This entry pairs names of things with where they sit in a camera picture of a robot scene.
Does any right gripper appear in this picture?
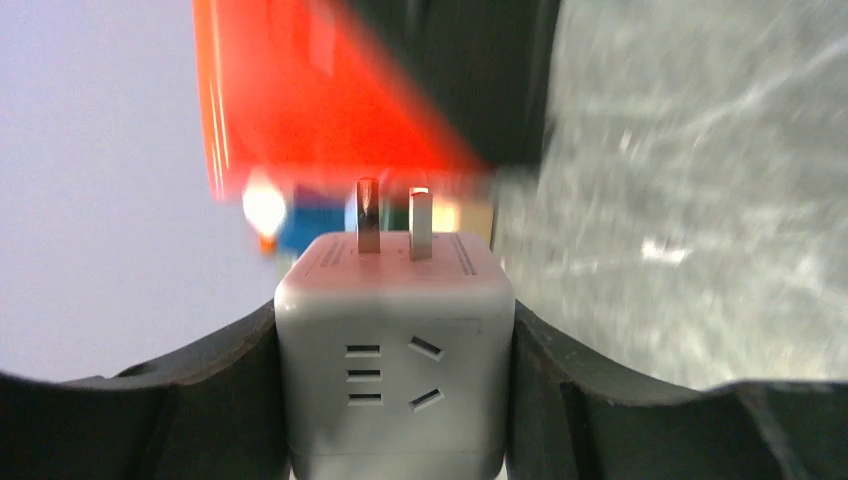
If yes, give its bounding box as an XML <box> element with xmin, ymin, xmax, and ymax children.
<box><xmin>348</xmin><ymin>0</ymin><xmax>561</xmax><ymax>166</ymax></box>

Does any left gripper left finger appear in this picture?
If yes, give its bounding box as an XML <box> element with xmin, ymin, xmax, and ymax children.
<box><xmin>1</xmin><ymin>304</ymin><xmax>290</xmax><ymax>479</ymax></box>

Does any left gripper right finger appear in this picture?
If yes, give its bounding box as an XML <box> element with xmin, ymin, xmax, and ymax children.
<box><xmin>506</xmin><ymin>305</ymin><xmax>847</xmax><ymax>479</ymax></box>

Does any white cube socket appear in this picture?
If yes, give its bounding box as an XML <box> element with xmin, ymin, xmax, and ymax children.
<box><xmin>274</xmin><ymin>177</ymin><xmax>516</xmax><ymax>479</ymax></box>

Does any red cube socket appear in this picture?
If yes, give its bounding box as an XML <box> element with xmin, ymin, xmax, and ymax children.
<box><xmin>192</xmin><ymin>1</ymin><xmax>484</xmax><ymax>201</ymax></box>

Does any blue cube socket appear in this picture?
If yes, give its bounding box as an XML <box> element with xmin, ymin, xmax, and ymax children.
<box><xmin>277</xmin><ymin>185</ymin><xmax>347</xmax><ymax>255</ymax></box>

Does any beige cube socket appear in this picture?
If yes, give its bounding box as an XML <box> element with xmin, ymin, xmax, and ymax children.
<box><xmin>432</xmin><ymin>195</ymin><xmax>495</xmax><ymax>246</ymax></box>

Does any orange handled screwdriver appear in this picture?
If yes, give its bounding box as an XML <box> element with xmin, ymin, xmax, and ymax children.
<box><xmin>259</xmin><ymin>237</ymin><xmax>277</xmax><ymax>256</ymax></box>

